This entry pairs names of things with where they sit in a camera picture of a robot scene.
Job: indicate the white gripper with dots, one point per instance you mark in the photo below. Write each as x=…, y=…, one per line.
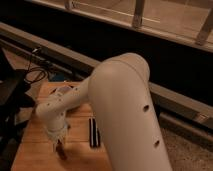
x=58, y=135

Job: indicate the dark red pepper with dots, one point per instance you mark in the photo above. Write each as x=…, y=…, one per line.
x=60, y=151

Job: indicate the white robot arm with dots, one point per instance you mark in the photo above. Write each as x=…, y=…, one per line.
x=119, y=95

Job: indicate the black equipment at left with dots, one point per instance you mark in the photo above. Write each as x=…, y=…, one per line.
x=13, y=88

